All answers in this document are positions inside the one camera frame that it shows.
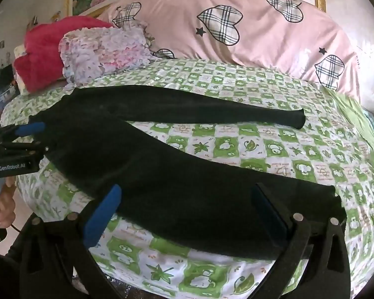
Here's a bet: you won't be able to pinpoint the red fleece blanket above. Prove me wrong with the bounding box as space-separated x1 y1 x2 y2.
13 17 114 94

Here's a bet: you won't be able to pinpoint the person's left hand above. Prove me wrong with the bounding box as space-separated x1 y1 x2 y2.
0 177 18 230

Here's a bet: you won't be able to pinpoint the plain green cloth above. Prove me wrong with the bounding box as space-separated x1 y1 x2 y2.
326 87 374 176

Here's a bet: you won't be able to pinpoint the green patterned bed sheet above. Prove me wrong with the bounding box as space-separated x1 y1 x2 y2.
0 58 374 298

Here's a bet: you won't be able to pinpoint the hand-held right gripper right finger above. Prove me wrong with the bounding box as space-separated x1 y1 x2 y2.
251 182 353 299

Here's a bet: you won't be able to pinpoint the floral fluffy blanket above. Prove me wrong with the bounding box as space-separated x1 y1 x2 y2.
59 26 154 85

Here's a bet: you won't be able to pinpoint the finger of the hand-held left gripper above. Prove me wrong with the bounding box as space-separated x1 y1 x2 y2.
0 141 49 155
0 122 47 138

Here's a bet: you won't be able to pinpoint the black pants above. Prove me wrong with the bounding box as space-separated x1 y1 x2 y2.
28 85 347 261

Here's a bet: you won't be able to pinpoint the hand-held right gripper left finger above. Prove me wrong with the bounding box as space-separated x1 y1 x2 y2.
19 184 123 299

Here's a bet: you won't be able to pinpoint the pink heart-pattern pillow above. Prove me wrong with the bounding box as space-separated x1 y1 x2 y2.
96 0 362 100

